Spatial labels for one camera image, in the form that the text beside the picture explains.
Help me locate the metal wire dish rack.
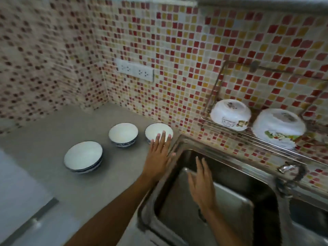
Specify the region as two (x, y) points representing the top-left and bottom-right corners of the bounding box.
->
(201, 60), (328, 164)

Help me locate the person's right forearm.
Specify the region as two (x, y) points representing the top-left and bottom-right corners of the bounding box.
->
(202, 206), (248, 246)

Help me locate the large white printed bowl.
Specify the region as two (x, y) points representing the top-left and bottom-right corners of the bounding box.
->
(251, 108), (307, 150)

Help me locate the small white printed bowl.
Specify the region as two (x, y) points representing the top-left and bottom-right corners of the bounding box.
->
(210, 99), (252, 131)

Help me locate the grey cabinet handle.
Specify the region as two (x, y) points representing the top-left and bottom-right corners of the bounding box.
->
(1, 198), (59, 246)

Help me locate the person's right hand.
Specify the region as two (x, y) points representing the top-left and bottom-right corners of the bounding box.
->
(187, 156), (218, 211)

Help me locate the small white blue-patterned bowl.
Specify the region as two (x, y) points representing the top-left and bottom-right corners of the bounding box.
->
(145, 122), (174, 145)
(108, 122), (139, 148)

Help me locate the steel tray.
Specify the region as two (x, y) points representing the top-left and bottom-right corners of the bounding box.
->
(158, 168), (255, 246)

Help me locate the person's left forearm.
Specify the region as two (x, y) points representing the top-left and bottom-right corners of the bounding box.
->
(64, 175), (157, 246)

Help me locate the stainless steel sink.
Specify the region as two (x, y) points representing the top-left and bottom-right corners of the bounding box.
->
(136, 135), (328, 246)

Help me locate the large white blue-rimmed bowl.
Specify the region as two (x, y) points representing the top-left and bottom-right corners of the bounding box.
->
(64, 141), (103, 174)

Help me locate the person's left hand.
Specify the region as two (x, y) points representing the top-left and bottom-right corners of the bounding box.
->
(142, 131), (177, 184)

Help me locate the white wall socket strip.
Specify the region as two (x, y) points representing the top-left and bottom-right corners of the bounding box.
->
(114, 58), (155, 83)

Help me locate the metal faucet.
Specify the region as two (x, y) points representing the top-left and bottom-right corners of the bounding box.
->
(275, 162), (308, 201)

